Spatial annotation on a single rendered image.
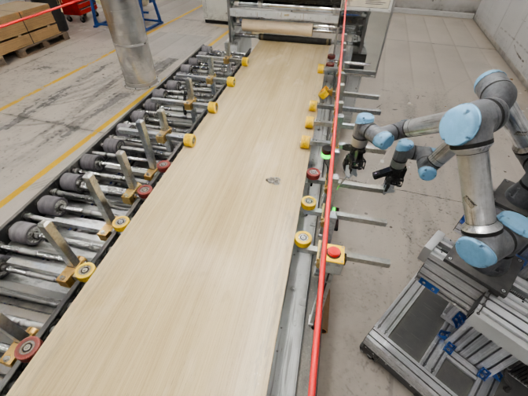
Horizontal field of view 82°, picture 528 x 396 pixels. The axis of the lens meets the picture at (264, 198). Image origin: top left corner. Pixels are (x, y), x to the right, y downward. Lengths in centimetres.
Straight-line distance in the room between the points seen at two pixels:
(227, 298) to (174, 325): 21
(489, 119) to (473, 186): 21
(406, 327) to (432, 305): 26
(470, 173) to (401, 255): 167
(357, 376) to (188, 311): 125
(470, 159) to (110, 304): 137
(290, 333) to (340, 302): 89
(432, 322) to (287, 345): 106
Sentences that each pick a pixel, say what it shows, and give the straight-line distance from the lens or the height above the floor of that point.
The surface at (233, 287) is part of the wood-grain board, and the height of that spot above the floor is 90.
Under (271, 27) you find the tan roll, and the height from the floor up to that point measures 106.
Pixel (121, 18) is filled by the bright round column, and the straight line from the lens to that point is 499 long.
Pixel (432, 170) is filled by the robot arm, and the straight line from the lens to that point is 160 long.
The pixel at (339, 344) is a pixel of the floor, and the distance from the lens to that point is 221.
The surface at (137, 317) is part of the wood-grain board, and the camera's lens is 132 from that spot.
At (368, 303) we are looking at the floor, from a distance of 239.
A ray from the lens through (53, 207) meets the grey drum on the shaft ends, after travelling 200.
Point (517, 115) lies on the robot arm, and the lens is 171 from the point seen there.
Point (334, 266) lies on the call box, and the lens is 102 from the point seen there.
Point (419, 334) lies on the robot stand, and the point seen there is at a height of 21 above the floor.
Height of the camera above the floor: 202
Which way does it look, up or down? 44 degrees down
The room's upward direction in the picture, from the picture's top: 1 degrees clockwise
